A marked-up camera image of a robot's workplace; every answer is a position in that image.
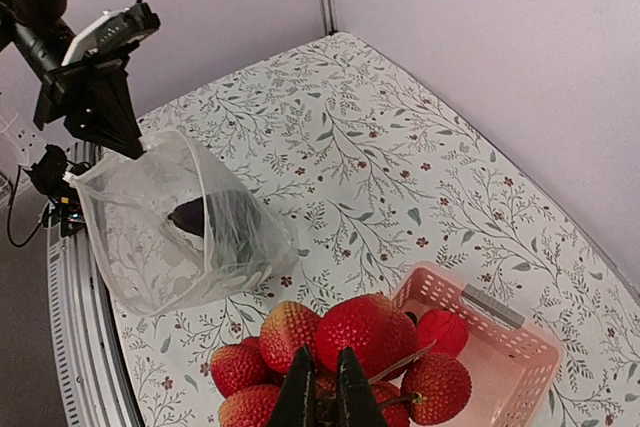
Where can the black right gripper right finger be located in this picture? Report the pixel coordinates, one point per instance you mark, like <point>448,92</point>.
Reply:
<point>355,403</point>

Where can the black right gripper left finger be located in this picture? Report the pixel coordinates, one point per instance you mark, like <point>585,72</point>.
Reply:
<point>296,403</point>

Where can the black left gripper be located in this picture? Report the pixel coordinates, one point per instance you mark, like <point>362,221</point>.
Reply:
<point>92,96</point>

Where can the red cherry bunch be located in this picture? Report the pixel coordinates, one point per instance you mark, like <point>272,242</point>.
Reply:
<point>363,363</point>

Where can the red wrinkled apple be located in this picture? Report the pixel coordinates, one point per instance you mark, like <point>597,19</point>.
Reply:
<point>446,330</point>

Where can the clear zip top bag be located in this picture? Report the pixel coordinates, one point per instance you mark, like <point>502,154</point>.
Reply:
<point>148,265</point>

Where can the pink plastic basket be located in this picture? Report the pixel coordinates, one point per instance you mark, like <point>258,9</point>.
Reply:
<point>512,362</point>

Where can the green cucumber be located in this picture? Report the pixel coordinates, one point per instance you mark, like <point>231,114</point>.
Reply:
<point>234,221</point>

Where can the dark purple eggplant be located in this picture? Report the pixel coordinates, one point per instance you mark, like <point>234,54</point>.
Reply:
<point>189,217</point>

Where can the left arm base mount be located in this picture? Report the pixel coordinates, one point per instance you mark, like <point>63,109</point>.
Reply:
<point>47,176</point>

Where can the aluminium front rail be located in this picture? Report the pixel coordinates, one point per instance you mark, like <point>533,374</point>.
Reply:
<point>94,385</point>

